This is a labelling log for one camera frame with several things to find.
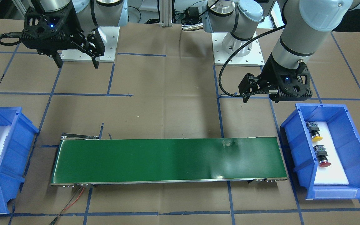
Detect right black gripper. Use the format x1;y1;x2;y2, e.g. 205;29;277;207
27;7;105;69

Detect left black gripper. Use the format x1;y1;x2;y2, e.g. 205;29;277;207
238;54;299;95

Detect yellow push button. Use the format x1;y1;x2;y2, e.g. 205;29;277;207
306;122;323;142

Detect red push button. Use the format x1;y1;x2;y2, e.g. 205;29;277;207
313;145;331;168

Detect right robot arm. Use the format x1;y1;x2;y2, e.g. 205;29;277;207
19;0;128;68

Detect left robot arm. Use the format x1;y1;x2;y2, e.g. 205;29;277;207
201;0;360;103

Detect blue bin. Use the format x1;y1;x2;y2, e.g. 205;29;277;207
0;107;39;214
281;103;360;200

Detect green conveyor belt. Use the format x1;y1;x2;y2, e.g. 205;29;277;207
50;137;287;186

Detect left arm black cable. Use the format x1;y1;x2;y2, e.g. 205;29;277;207
219;25;285;97

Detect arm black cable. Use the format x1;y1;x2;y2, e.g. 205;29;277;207
0;32;24;47
219;25;285;97

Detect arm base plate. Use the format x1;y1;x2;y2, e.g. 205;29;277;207
61;27;120;63
212;32;265;67

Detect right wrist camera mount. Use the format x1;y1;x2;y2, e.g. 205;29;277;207
19;11;78;51

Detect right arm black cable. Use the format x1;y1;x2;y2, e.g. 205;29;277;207
0;32;24;47

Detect aluminium frame post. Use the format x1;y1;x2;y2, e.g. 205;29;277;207
158;0;174;27

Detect red black conveyor wires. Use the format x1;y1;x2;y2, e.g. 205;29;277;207
49;187;87;225

